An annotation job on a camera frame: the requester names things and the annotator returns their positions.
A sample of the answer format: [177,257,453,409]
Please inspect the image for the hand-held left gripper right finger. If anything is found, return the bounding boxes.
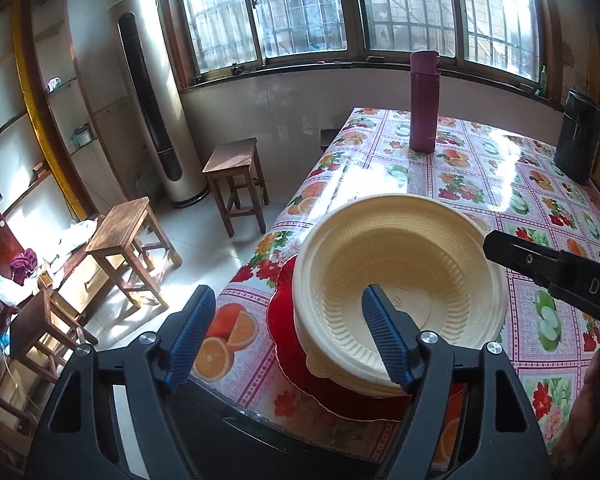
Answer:
[361,284,553,480]

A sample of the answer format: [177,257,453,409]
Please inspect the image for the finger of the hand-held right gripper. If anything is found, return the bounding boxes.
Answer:
[482,230,581,292]

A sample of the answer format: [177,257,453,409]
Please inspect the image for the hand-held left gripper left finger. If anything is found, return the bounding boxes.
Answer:
[25,284,217,480]

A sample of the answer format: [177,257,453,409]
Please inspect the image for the white bowl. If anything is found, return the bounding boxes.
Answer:
[305,350,413,400]

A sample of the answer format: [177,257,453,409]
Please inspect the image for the red plate with gold lettering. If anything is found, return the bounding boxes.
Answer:
[272,345,463,422]

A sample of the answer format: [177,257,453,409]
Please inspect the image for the yellow ribbed bowl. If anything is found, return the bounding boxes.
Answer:
[292,194,509,391]

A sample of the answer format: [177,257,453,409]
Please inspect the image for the red plate with round sticker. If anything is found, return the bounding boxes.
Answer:
[267,254,311,396]

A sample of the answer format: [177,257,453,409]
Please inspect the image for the person's right forearm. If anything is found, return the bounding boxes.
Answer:
[555,355,600,467]

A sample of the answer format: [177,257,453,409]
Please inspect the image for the fruit-print tablecloth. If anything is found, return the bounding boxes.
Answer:
[187,106,600,466]

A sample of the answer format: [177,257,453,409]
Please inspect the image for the black cylindrical container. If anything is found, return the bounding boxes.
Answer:
[553,89,600,186]

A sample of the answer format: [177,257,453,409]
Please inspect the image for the wooden stool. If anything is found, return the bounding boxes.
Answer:
[86,196,183,311]
[202,137,270,238]
[11,287,98,386]

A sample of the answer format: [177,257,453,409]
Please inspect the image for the white plastic bag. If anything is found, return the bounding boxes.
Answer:
[0,275,36,307]
[55,217,98,253]

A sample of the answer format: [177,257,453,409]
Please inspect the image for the maroon thermos bottle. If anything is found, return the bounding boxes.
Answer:
[410,50,442,153]

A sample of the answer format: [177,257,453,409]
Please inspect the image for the red cloth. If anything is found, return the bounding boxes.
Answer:
[10,249,40,283]

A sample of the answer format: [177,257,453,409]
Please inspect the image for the tower air conditioner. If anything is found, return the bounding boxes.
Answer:
[106,0,208,209]

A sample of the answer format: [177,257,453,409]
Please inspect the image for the barred window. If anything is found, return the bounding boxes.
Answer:
[152,0,566,91]

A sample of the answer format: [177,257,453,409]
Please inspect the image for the wall shelf cabinet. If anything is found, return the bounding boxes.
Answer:
[0,0,111,221]

